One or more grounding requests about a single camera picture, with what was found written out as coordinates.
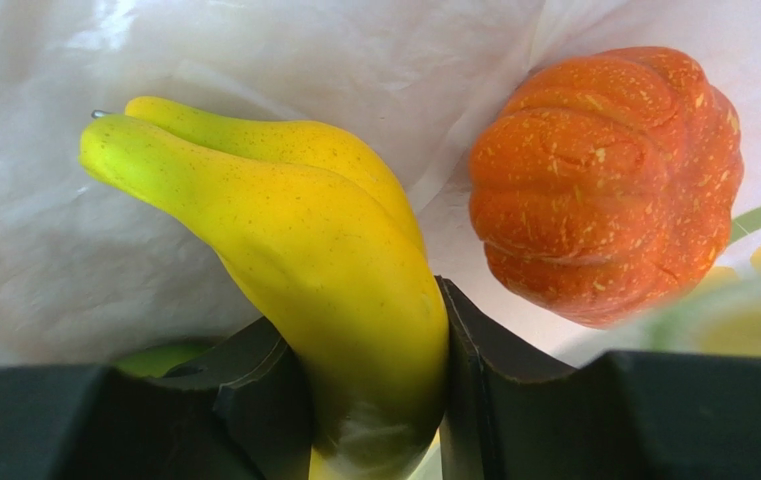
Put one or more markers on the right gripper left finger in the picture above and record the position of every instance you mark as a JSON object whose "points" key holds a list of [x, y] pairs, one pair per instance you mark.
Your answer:
{"points": [[241, 410]]}

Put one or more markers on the white plastic bag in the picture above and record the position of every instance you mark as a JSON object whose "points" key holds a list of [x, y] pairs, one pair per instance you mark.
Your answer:
{"points": [[88, 274]]}

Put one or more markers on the orange fake pumpkin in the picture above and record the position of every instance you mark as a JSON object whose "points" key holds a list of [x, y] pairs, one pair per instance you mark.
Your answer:
{"points": [[606, 183]]}

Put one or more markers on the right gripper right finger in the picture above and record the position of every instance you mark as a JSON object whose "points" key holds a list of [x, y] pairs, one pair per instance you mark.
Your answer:
{"points": [[515, 412]]}

